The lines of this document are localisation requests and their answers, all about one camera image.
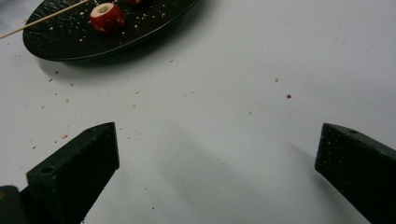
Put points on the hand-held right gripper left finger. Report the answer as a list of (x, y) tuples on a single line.
[(74, 168)]

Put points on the thin wooden skewer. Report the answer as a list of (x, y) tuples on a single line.
[(46, 18)]

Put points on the round black textured plate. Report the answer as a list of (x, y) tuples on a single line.
[(68, 39)]

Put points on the cored red hawthorn fruit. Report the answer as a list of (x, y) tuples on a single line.
[(109, 23), (134, 2)]

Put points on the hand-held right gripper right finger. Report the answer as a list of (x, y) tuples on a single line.
[(358, 168)]

